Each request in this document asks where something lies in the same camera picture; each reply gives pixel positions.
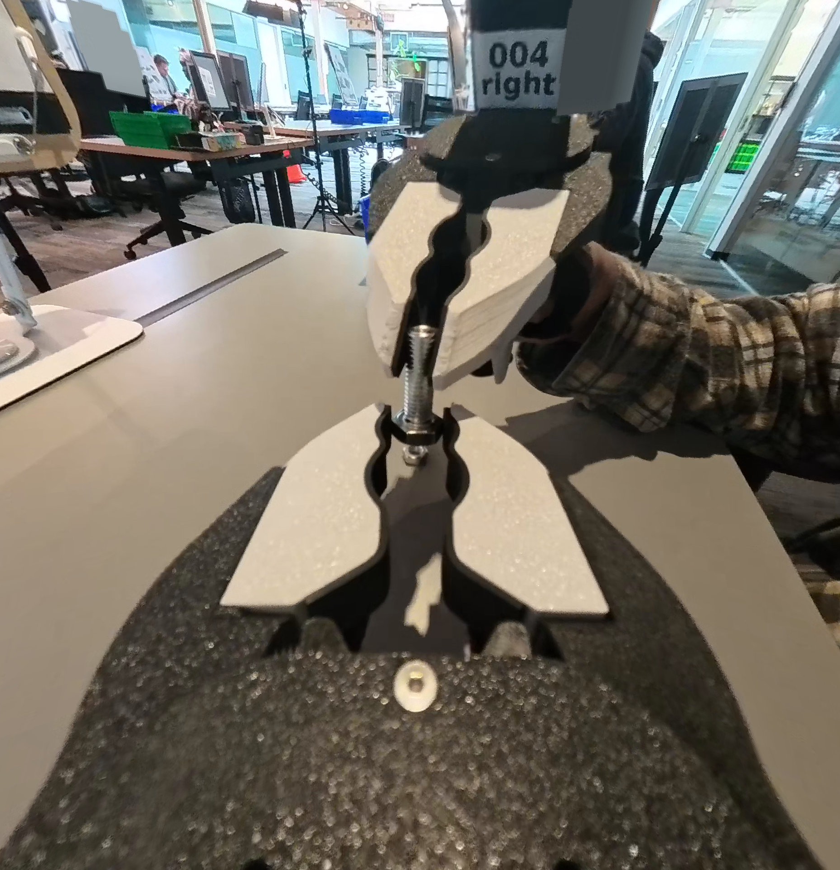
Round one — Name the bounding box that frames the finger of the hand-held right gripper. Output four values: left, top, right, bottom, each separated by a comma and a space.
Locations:
433, 187, 572, 393
367, 182, 470, 378

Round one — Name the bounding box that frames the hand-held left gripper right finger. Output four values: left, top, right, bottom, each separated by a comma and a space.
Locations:
446, 404, 611, 621

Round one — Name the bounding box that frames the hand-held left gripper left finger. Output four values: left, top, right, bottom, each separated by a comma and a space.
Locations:
219, 402, 393, 616

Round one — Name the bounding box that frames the slim silver hex bolt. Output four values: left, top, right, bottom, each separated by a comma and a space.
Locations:
405, 325, 437, 425

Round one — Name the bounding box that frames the person's right hand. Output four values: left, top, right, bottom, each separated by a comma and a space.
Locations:
569, 243, 621, 327

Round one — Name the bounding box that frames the light wood office desk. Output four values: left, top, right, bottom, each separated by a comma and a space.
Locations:
246, 119, 427, 218

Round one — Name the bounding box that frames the black panel on stand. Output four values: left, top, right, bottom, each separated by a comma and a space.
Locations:
637, 71, 748, 269

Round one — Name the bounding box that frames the black computer monitor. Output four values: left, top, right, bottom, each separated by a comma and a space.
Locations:
216, 51, 256, 110

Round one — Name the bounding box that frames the black office chair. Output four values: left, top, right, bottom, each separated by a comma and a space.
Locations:
124, 170, 213, 259

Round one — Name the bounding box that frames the monitor showing white page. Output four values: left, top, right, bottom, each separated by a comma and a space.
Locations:
189, 51, 232, 113

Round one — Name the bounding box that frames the light stand tripod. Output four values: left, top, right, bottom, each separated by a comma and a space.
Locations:
243, 0, 356, 235

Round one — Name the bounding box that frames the brown office desk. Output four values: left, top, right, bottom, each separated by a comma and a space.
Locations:
80, 132, 312, 228

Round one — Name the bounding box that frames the green plastic bin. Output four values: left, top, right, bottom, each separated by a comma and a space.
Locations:
110, 110, 189, 147

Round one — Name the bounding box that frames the white metal stand base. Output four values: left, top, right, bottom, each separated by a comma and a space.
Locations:
0, 184, 144, 417

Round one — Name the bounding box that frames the person's plaid shirt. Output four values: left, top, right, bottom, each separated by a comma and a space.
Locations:
797, 578, 840, 663

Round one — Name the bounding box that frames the printed instruction sheet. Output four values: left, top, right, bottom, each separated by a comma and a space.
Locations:
0, 0, 53, 92

